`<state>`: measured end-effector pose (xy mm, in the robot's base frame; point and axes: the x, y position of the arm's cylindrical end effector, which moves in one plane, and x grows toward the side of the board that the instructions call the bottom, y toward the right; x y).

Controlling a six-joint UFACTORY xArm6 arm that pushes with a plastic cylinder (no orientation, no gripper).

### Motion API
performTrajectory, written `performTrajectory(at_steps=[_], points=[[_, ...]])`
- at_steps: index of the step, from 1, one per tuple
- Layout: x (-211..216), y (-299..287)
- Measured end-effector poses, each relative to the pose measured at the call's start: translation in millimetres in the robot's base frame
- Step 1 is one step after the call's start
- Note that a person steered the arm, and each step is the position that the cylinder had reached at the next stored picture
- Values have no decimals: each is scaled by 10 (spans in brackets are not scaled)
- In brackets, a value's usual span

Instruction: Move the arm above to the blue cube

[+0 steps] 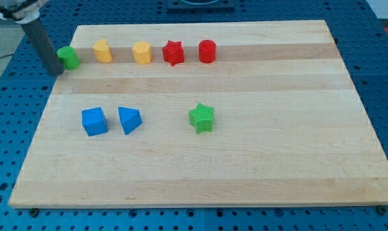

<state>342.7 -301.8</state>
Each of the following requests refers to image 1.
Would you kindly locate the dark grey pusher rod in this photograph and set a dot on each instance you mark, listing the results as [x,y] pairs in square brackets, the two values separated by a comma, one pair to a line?
[43,46]

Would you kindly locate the yellow heart block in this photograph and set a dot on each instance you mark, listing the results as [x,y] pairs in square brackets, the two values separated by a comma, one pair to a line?
[102,51]

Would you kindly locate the blue triangle block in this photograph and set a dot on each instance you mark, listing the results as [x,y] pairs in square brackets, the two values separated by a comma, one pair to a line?
[130,119]

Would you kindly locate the wooden board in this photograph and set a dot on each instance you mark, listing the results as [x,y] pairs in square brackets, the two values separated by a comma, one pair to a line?
[289,129]

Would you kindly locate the red star block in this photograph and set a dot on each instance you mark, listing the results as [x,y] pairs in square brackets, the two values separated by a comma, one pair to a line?
[173,52]

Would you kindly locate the red cylinder block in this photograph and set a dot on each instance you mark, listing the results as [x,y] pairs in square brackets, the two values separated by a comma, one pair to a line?
[207,51]

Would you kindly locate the yellow hexagon block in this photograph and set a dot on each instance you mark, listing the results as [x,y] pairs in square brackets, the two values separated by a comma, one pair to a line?
[142,52]

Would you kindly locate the blue cube block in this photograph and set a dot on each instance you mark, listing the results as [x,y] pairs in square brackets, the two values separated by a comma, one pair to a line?
[94,121]

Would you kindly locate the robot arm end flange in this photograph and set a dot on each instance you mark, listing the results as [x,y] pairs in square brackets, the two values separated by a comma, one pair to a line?
[21,11]

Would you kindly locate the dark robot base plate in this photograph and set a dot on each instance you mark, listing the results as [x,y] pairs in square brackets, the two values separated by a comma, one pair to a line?
[200,4]

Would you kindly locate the green star block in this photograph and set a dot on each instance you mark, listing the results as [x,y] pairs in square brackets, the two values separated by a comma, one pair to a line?
[202,118]

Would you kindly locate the green cylinder block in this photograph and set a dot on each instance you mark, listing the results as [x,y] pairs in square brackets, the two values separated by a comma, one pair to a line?
[68,57]

